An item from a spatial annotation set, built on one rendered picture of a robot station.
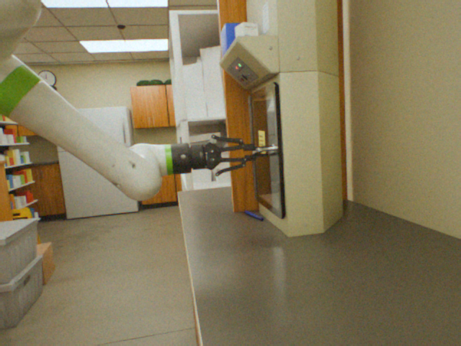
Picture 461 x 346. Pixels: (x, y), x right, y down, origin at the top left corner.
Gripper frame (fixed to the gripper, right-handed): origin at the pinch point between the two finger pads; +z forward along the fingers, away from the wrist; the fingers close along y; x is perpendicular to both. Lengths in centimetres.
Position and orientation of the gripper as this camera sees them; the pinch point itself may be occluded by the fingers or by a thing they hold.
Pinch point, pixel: (256, 151)
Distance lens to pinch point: 104.2
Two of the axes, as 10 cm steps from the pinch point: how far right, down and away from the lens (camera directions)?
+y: -1.0, -9.9, 0.2
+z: 9.8, -1.0, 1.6
